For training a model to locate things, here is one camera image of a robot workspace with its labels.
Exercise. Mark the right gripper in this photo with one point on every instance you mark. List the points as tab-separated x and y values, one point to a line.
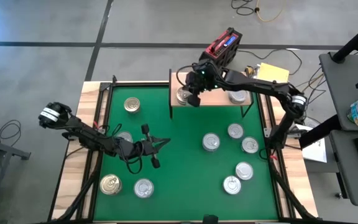
208	77

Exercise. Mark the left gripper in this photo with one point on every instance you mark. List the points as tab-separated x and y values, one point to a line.
138	149

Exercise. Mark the gold lid blue label can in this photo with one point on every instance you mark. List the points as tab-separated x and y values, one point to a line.
132	104
181	98

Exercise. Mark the silver lid red label can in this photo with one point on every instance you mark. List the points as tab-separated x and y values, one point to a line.
144	188

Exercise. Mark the silver lid green label can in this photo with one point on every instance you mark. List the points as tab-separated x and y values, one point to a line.
237	98
244	170
211	142

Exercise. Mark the blue teal label can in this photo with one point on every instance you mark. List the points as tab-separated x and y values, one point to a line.
111	184

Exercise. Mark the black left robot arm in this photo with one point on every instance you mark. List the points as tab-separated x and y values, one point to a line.
85	137

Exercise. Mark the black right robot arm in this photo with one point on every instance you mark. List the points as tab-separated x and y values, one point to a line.
259	85

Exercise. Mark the silver lid teal white can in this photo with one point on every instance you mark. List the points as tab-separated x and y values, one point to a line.
125	135

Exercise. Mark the green table mat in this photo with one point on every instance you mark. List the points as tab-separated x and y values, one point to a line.
182	174

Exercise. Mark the silver lid blue label can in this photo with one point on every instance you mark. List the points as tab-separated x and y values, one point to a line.
235	130
250	144

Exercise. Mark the red black toolbox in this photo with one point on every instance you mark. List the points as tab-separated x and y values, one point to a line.
225	43

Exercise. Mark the yellow black connector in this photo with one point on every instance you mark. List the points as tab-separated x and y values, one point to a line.
249	70

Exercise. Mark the yellow paper folder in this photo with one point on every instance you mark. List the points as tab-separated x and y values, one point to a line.
273	73

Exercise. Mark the silver lid pink label can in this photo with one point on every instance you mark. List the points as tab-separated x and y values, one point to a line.
232	184

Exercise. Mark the small black rounded object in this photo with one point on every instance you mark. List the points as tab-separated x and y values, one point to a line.
210	219

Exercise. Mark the thick black pole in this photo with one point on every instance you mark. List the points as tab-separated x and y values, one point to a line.
353	40
319	133

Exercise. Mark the white paper sheet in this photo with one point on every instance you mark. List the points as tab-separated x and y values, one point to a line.
317	152

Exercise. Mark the grey desk top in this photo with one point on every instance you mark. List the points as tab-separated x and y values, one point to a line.
346	174
337	87

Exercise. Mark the grey metal stand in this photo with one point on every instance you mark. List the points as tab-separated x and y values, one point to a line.
2	148

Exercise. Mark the wooden shelf black metal frame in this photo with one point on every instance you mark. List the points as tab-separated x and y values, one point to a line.
213	99

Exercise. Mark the black aluminium table frame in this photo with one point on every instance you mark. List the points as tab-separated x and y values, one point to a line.
141	84

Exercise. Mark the silver metal bracket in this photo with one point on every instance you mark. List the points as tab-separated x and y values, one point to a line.
267	132

